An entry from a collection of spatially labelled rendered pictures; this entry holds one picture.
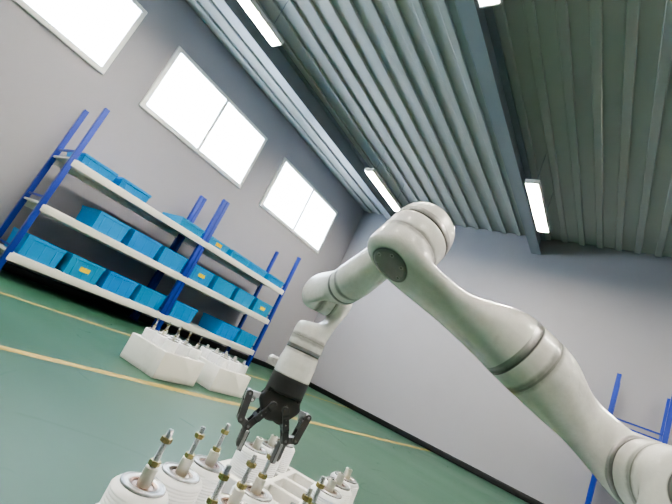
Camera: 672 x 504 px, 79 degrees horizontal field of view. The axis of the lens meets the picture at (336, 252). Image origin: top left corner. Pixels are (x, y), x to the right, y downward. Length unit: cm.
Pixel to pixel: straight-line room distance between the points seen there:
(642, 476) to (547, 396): 13
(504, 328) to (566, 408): 13
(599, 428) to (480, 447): 649
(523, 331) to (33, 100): 546
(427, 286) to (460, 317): 6
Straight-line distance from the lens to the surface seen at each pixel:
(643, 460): 65
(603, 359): 718
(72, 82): 579
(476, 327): 55
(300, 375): 80
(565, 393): 59
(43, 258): 503
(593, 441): 67
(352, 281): 69
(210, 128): 649
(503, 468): 708
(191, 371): 320
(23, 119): 562
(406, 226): 53
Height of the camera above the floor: 55
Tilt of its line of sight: 14 degrees up
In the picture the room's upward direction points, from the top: 25 degrees clockwise
